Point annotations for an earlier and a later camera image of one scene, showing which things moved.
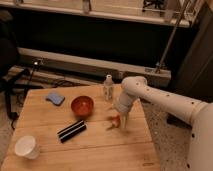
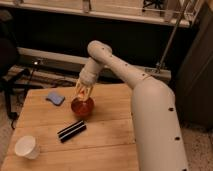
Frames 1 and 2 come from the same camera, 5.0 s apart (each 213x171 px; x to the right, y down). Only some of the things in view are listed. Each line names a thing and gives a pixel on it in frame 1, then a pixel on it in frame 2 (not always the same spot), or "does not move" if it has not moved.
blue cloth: x=57 y=99 does not move
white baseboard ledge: x=93 y=66 does not move
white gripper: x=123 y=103 to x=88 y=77
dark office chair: x=8 y=47 does not move
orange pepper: x=116 y=120 to x=80 y=95
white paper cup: x=26 y=146 does not move
